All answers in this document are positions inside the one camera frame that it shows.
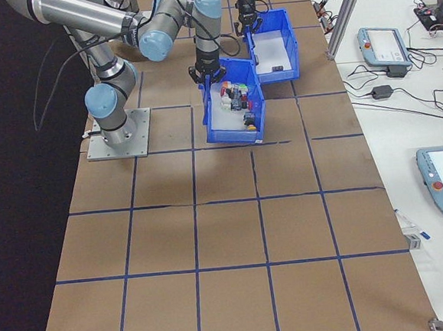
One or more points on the blue plastic storage bin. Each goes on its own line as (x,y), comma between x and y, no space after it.
(287,75)

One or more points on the blue battery storage bin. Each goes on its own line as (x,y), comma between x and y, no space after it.
(234,137)

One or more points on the green battery piece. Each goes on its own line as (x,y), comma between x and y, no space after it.
(241,85)

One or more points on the black red battery piece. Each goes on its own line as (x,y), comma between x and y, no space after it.
(234,93)

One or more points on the white battery piece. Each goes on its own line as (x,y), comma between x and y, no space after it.
(225,104)

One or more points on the dark battery module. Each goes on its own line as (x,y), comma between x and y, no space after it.
(236,104)

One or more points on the small black battery holder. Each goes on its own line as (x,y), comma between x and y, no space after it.
(277,68)

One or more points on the black battery pack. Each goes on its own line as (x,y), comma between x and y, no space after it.
(248,116)

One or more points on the orange battery cell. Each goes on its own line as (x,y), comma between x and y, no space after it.
(250,127)

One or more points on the small grey box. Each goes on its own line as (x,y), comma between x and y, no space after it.
(413,241)

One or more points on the white bin liner sheet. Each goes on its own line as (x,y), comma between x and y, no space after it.
(270,50)

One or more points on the small parts in left bin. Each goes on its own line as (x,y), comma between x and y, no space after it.
(222,121)

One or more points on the orange black USB hub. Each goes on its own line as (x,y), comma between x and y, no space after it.
(319,6)
(327,23)

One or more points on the black power adapter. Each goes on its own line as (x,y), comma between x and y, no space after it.
(382,91)

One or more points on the small black power brick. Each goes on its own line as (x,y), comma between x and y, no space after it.
(396,72)

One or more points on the red black electronics board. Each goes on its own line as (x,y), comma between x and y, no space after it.
(426,14)

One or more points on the white side table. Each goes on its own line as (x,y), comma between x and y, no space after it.
(396,140)

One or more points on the white square base plate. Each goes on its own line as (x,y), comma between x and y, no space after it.
(143,141)

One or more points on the aluminium profile post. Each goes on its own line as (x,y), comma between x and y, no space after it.
(344,14)

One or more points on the black frame cover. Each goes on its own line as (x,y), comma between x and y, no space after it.
(8,190)

